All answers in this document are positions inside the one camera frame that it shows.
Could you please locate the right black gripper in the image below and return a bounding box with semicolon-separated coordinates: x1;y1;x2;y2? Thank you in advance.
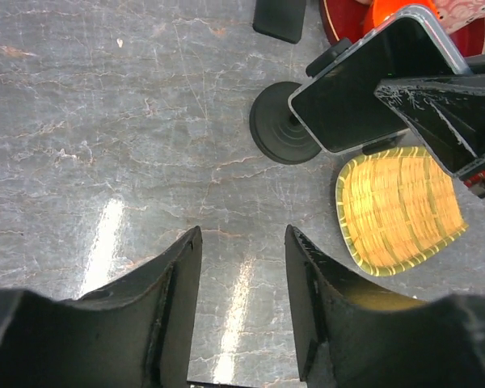
374;53;485;198

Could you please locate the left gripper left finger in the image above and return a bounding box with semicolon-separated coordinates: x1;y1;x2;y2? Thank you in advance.
0;227;202;387

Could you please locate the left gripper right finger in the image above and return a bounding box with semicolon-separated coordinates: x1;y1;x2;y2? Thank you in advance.
285;226;485;387

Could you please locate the black smartphone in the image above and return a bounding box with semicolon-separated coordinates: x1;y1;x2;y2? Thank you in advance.
289;4;471;154

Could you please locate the black round-base phone holder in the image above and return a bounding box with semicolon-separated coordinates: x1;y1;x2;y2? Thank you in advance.
249;38;407;165

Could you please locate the black folding phone stand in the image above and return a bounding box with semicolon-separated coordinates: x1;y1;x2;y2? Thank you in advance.
252;0;306;44

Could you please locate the pink patterned mug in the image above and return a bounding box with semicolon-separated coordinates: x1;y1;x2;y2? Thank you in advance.
433;0;485;34

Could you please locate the woven bamboo tray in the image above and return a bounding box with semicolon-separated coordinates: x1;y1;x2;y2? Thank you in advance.
335;146;468;276

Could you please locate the orange bowl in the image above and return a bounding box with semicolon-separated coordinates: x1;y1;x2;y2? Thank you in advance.
363;0;411;34

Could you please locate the red round tray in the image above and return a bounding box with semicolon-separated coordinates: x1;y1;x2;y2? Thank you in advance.
319;0;485;57

